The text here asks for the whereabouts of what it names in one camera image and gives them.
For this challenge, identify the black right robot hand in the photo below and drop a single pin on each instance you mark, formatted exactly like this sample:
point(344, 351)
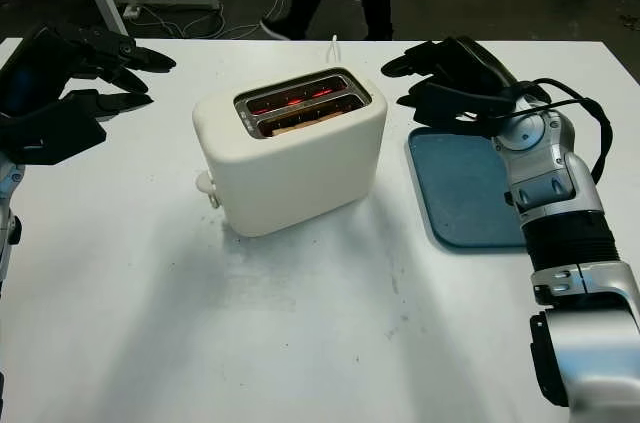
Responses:
point(465, 63)

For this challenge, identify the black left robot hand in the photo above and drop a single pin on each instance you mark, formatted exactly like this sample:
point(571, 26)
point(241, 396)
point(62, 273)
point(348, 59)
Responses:
point(45, 68)

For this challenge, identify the browned toast slice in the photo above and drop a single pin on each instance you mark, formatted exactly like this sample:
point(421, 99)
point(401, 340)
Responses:
point(297, 127)

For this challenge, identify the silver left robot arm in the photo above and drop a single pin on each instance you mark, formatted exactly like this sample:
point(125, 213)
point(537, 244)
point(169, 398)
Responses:
point(6, 223)

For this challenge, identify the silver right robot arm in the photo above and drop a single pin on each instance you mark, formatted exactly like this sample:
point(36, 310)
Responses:
point(565, 203)

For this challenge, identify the cream two-slot toaster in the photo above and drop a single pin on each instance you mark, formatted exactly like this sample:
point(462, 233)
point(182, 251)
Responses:
point(290, 183)

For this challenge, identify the white power strip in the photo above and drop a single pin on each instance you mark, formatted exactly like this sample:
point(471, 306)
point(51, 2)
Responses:
point(131, 10)

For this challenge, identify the blue plastic tray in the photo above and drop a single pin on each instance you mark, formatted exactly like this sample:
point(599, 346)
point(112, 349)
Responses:
point(460, 193)

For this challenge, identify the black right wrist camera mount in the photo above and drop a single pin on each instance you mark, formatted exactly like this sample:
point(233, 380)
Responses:
point(460, 108)

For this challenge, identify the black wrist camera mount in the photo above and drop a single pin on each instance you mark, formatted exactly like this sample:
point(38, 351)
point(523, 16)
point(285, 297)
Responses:
point(460, 108)
point(55, 135)

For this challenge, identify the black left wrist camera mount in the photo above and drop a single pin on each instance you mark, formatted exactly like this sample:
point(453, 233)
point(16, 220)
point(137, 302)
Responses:
point(55, 135)

